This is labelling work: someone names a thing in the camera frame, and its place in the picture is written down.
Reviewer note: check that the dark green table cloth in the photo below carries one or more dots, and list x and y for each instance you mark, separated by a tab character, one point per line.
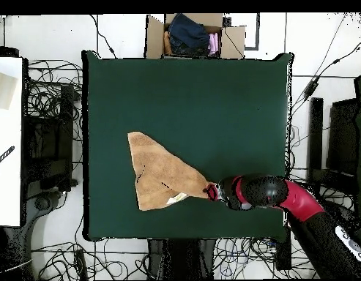
197	102

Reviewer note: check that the blue denim jeans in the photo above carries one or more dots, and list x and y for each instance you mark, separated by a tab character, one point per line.
187	33

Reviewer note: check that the white side table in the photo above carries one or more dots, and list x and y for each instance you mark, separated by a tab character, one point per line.
7	175

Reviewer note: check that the pink cloth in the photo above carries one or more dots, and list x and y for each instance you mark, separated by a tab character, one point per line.
213	44

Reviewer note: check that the tan terry towel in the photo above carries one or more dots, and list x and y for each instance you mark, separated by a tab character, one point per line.
162	175

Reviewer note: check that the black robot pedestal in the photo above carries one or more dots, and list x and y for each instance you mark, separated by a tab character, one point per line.
183	257

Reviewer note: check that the black power strip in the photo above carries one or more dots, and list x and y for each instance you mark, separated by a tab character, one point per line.
283	254

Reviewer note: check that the black equipment rack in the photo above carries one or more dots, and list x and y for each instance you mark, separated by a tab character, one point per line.
51	140

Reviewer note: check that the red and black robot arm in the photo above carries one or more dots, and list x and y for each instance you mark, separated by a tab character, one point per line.
300	202

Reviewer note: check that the brown cardboard box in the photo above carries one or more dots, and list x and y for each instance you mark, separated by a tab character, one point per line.
231	41

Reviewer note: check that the black metal frame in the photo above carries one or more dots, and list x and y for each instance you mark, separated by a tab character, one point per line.
315	131

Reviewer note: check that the beige paper sheet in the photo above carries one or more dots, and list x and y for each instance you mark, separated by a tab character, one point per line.
3	90

